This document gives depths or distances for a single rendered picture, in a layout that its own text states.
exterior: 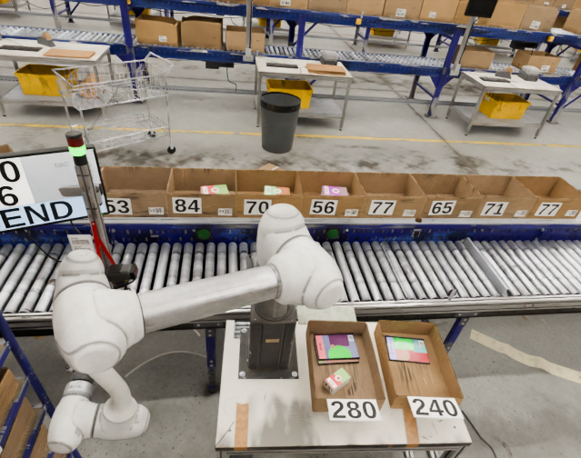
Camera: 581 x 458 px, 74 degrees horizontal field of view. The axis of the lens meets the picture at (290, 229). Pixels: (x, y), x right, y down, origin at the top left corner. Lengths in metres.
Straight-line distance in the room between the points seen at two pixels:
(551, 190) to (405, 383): 2.11
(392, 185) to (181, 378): 1.87
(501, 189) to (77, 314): 2.84
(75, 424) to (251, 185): 1.64
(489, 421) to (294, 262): 2.08
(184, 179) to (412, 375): 1.70
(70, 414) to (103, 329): 0.61
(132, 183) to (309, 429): 1.74
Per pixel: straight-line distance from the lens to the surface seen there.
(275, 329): 1.54
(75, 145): 1.49
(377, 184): 2.71
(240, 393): 1.72
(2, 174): 1.70
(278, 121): 4.80
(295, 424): 1.68
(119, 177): 2.58
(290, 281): 1.08
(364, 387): 1.80
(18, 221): 1.79
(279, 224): 1.22
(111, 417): 1.46
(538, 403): 3.19
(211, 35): 6.26
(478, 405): 2.95
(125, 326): 0.96
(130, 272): 1.73
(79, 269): 1.05
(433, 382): 1.93
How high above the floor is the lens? 2.26
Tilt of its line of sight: 38 degrees down
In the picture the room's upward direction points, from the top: 7 degrees clockwise
